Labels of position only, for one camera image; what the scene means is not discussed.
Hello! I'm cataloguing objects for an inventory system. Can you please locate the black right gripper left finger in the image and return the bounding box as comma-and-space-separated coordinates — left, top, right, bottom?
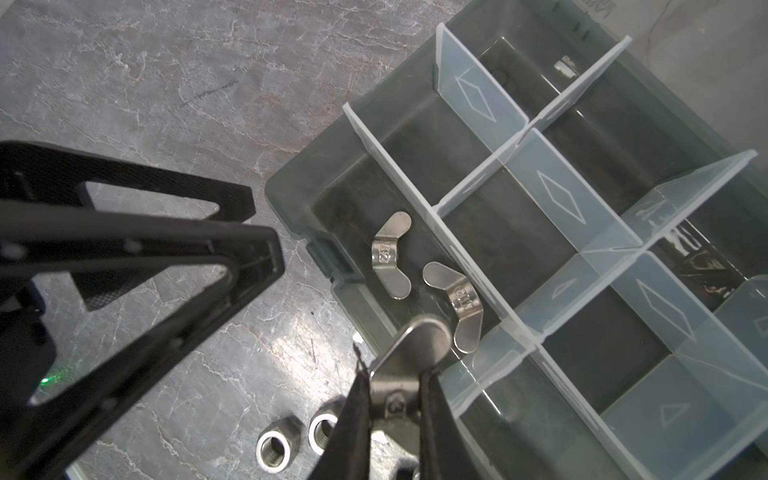
308, 363, 371, 480

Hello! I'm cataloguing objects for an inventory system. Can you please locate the steel hex nut right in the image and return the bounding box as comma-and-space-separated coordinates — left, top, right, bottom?
308, 397, 345, 455

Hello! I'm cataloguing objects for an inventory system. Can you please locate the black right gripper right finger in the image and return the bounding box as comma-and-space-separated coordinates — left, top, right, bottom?
419, 370, 481, 479

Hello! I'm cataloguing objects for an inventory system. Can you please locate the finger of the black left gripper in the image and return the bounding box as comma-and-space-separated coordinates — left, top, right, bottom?
1, 201, 285, 479
1, 140, 256, 223

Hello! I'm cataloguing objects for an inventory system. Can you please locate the green plastic organizer box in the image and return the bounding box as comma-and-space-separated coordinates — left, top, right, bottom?
266, 1, 767, 479

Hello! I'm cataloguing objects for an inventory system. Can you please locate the steel hex nut left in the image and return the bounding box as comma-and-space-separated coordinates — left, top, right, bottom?
255, 415, 303, 474

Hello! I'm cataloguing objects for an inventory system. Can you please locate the steel wing nut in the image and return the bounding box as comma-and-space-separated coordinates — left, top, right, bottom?
371, 211, 412, 300
370, 314, 453, 454
422, 261, 484, 354

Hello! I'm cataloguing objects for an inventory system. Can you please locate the steel hex nut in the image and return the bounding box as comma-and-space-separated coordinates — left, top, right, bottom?
308, 397, 345, 455
255, 415, 303, 474

